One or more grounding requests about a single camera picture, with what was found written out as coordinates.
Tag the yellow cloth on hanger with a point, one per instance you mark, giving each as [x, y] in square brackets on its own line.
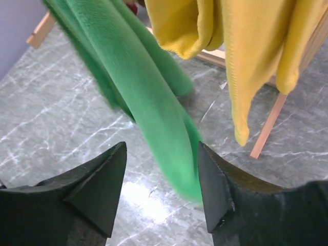
[262, 38]

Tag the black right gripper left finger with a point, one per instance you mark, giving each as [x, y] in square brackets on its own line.
[77, 207]

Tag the green fleece sock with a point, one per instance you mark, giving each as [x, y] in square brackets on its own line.
[135, 74]

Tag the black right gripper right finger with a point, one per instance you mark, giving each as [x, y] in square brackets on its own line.
[241, 209]

